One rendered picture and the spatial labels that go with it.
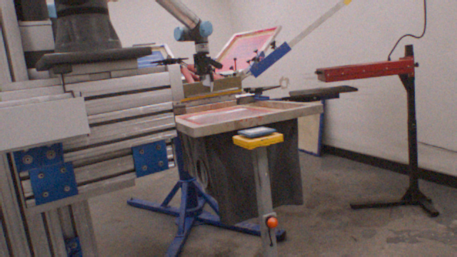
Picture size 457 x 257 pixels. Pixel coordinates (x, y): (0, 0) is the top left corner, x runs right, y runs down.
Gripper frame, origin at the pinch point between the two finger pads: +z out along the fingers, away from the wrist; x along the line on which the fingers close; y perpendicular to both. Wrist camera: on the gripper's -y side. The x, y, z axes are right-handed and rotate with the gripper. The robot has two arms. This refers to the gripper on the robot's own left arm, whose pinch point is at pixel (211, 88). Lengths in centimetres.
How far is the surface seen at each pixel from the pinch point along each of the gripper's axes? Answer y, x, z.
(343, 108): -201, -130, 49
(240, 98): -16.9, 0.4, 7.7
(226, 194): 16, 47, 42
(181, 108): 17.7, 0.3, 7.8
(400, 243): -99, 33, 108
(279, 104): -25.7, 27.2, 11.0
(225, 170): 15, 47, 32
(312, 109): -24, 57, 12
